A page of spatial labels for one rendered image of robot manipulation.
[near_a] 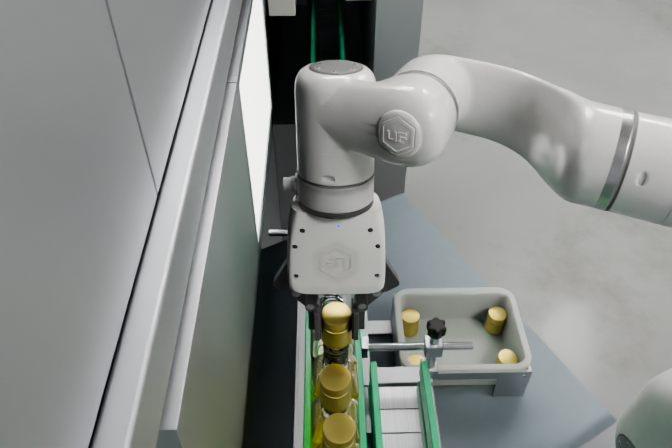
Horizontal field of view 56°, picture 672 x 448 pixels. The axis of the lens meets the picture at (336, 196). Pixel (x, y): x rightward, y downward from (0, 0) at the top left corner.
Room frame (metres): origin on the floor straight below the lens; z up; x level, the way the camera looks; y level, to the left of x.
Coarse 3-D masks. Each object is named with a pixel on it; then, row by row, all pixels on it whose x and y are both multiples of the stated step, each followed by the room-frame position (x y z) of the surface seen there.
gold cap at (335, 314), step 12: (324, 312) 0.42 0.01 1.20; (336, 312) 0.42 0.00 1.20; (348, 312) 0.42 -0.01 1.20; (324, 324) 0.41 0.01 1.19; (336, 324) 0.41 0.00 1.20; (348, 324) 0.41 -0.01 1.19; (324, 336) 0.41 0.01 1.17; (336, 336) 0.41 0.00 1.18; (348, 336) 0.41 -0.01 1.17; (336, 348) 0.40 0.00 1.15
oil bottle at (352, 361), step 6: (348, 354) 0.44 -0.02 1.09; (318, 360) 0.43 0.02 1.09; (348, 360) 0.43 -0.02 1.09; (354, 360) 0.43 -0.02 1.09; (318, 366) 0.42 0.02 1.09; (348, 366) 0.42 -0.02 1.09; (354, 366) 0.42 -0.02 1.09; (318, 372) 0.41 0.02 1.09; (354, 372) 0.41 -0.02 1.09; (318, 378) 0.41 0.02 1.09; (354, 378) 0.41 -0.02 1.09; (318, 384) 0.40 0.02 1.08; (354, 384) 0.40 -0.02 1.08; (318, 390) 0.40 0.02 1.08; (354, 390) 0.40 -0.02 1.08; (354, 396) 0.39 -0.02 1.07
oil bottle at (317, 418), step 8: (352, 400) 0.38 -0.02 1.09; (312, 408) 0.37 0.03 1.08; (320, 408) 0.37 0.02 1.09; (352, 408) 0.37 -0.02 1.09; (312, 416) 0.36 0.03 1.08; (320, 416) 0.36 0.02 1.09; (352, 416) 0.36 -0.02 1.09; (312, 424) 0.35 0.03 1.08; (320, 424) 0.35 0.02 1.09; (312, 432) 0.34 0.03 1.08; (320, 432) 0.34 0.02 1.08; (312, 440) 0.34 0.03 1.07; (320, 440) 0.34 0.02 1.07
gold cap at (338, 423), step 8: (328, 416) 0.32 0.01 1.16; (336, 416) 0.32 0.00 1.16; (344, 416) 0.32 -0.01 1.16; (328, 424) 0.31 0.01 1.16; (336, 424) 0.31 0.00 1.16; (344, 424) 0.31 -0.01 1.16; (352, 424) 0.31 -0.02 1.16; (328, 432) 0.30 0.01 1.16; (336, 432) 0.30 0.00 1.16; (344, 432) 0.30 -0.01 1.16; (352, 432) 0.30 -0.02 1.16; (328, 440) 0.29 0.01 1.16; (336, 440) 0.29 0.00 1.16; (344, 440) 0.29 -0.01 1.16; (352, 440) 0.30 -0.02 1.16
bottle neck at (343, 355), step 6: (324, 348) 0.42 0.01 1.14; (330, 348) 0.41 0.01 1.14; (342, 348) 0.41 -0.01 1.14; (324, 354) 0.42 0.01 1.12; (330, 354) 0.41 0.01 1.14; (336, 354) 0.41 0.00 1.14; (342, 354) 0.41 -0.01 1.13; (324, 360) 0.42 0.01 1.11; (330, 360) 0.41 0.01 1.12; (336, 360) 0.41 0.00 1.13; (342, 360) 0.41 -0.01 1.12; (324, 366) 0.42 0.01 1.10
